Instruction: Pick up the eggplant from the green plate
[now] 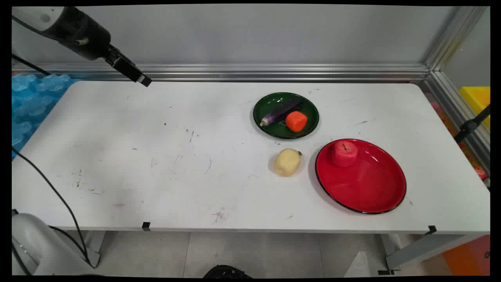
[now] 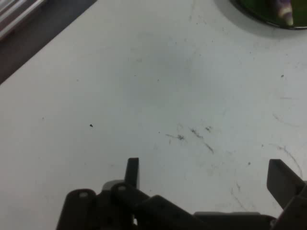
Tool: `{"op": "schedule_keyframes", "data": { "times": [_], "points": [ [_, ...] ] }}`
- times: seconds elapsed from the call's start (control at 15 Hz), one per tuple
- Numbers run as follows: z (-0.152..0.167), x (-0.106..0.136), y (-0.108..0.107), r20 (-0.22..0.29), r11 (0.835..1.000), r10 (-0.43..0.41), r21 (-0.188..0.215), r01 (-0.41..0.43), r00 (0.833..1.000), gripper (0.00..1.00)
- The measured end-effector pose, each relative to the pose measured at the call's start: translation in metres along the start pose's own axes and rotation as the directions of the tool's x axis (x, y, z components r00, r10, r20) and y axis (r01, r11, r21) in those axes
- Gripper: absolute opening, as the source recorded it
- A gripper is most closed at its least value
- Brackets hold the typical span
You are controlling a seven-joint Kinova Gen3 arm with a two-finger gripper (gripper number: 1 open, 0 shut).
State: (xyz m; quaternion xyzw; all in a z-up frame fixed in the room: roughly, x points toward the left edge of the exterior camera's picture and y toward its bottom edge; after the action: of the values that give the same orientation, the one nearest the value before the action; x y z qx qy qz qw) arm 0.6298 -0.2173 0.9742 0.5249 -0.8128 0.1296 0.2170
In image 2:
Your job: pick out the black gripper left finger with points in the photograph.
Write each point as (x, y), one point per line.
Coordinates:
(124, 203)

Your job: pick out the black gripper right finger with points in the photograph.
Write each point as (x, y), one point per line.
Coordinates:
(281, 182)

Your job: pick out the dark green round plate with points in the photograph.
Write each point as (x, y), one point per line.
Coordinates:
(266, 12)

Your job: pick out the aluminium frame rail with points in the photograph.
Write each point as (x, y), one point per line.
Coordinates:
(16, 14)

